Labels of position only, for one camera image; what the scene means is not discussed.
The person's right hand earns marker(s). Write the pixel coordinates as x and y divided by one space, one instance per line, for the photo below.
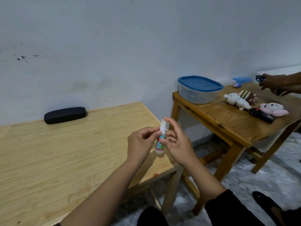
180 147

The another person's forearm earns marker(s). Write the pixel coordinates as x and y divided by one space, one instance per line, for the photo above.
294 78

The small colourful wrapped item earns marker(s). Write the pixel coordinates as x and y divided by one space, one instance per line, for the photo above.
236 85

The person's right thumb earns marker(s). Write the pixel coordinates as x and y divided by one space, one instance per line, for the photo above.
166 143

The person's left forearm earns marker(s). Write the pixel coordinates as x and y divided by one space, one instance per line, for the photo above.
105 195

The person's left hand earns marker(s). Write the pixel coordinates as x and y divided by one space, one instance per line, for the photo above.
138 145

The person's black sleeve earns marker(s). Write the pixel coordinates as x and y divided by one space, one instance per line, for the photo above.
231 210

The person's right forearm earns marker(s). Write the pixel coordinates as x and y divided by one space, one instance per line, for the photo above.
203 178

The person's left thumb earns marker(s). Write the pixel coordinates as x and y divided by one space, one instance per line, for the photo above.
152 137

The pink plush toy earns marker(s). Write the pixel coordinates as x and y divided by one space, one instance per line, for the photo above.
274 109

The person's black shoe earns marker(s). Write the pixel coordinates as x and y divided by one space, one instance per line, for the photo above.
270 207

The black glasses case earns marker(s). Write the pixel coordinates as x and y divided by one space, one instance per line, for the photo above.
65 115

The light wooden table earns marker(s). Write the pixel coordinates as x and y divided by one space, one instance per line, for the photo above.
58 157

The white plush toy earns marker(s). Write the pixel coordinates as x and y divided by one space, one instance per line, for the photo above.
236 100

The brown striped plush toy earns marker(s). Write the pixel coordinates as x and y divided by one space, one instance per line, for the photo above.
248 96

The small blue round gadget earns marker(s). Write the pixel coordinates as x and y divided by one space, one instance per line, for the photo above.
259 78

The small white plastic bottle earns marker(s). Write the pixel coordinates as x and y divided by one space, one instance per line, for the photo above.
160 141

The dark wooden table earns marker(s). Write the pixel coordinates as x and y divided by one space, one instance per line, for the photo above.
237 122

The black remote control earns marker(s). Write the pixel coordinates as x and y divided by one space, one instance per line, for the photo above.
262 115

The person's black trouser leg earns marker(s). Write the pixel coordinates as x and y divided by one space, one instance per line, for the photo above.
152 217

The clear container with blue lid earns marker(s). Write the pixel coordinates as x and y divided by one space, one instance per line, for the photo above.
198 89

